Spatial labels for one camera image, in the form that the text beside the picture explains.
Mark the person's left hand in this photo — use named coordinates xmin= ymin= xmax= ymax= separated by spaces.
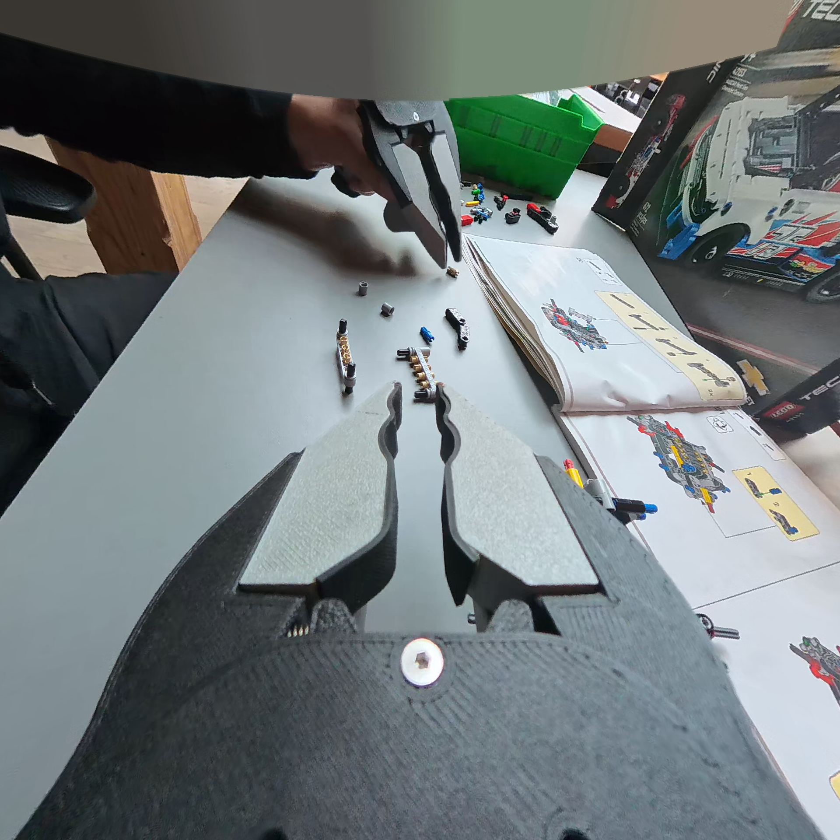
xmin=287 ymin=96 xmax=389 ymax=198

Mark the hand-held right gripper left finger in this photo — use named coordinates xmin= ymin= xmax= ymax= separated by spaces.
xmin=238 ymin=381 xmax=403 ymax=614

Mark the white desk with wooden edge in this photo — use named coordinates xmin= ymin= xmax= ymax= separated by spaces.
xmin=576 ymin=82 xmax=644 ymax=168

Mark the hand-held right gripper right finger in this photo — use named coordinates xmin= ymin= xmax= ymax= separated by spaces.
xmin=434 ymin=384 xmax=602 ymax=631

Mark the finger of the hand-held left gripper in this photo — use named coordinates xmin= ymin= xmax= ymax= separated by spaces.
xmin=419 ymin=120 xmax=465 ymax=265
xmin=384 ymin=139 xmax=448 ymax=271

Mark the black chair armrest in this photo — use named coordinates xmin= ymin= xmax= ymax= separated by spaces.
xmin=0 ymin=146 xmax=97 ymax=282

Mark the green plastic bin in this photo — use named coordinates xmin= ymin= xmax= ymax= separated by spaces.
xmin=445 ymin=93 xmax=605 ymax=200

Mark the small black spring piece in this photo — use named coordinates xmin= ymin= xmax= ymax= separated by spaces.
xmin=693 ymin=612 xmax=742 ymax=643

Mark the black box flap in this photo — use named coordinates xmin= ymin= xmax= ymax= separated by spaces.
xmin=750 ymin=359 xmax=840 ymax=442

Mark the open instruction booklet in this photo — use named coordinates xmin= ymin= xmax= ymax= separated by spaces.
xmin=462 ymin=233 xmax=840 ymax=840

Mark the grey beam with tan pins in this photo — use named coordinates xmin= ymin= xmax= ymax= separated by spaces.
xmin=395 ymin=345 xmax=439 ymax=403
xmin=335 ymin=318 xmax=357 ymax=396

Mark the pile of small coloured pieces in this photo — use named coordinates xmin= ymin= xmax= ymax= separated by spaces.
xmin=458 ymin=182 xmax=526 ymax=228

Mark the person's black clothing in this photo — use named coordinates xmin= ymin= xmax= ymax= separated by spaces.
xmin=0 ymin=268 xmax=179 ymax=516

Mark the toy car set box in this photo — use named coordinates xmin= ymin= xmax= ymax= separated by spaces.
xmin=591 ymin=0 xmax=840 ymax=398

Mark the person's left forearm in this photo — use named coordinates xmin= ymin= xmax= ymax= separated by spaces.
xmin=0 ymin=33 xmax=317 ymax=181

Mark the wooden table leg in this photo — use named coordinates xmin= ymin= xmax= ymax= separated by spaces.
xmin=48 ymin=136 xmax=203 ymax=274

